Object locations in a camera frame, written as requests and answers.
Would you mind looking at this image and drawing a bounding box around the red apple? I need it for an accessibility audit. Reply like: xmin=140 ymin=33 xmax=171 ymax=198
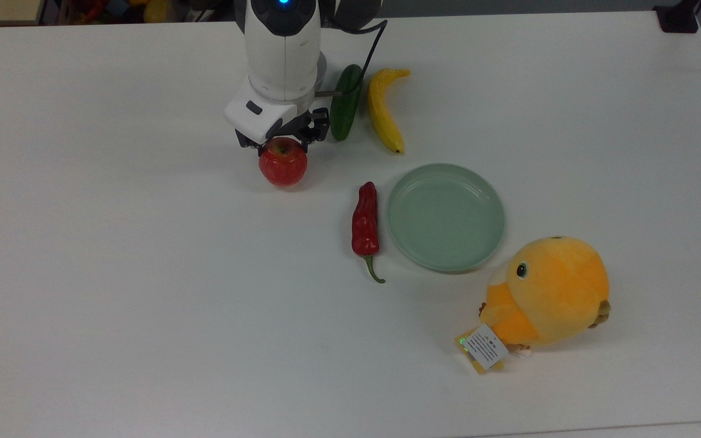
xmin=258 ymin=137 xmax=309 ymax=188

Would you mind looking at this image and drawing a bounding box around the pale green plate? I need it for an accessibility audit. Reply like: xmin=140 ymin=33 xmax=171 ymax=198
xmin=386 ymin=162 xmax=506 ymax=273

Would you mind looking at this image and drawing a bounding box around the green cucumber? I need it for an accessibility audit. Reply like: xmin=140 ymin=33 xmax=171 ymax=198
xmin=330 ymin=64 xmax=364 ymax=142

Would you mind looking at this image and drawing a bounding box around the yellow banana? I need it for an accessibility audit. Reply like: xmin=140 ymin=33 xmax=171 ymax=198
xmin=367 ymin=68 xmax=412 ymax=155

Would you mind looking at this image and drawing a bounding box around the red chili pepper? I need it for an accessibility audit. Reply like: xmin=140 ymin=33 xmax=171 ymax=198
xmin=351 ymin=181 xmax=386 ymax=285

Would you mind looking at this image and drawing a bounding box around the plush toy paper tag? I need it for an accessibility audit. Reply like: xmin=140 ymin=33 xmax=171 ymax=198
xmin=455 ymin=324 xmax=510 ymax=375

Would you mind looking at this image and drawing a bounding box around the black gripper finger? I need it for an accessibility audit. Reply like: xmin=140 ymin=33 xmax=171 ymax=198
xmin=234 ymin=128 xmax=265 ymax=157
xmin=301 ymin=108 xmax=332 ymax=152

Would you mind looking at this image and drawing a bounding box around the yellow duck plush toy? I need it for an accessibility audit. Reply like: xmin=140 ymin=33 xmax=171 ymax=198
xmin=478 ymin=235 xmax=612 ymax=349

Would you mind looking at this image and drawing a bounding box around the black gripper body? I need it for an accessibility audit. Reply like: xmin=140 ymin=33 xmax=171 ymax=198
xmin=265 ymin=110 xmax=313 ymax=147

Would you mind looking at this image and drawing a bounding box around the black clamp mount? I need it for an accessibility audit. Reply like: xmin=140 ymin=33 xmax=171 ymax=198
xmin=654 ymin=0 xmax=701 ymax=34

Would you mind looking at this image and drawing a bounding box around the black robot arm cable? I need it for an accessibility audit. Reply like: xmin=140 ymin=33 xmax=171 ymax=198
xmin=326 ymin=18 xmax=389 ymax=101

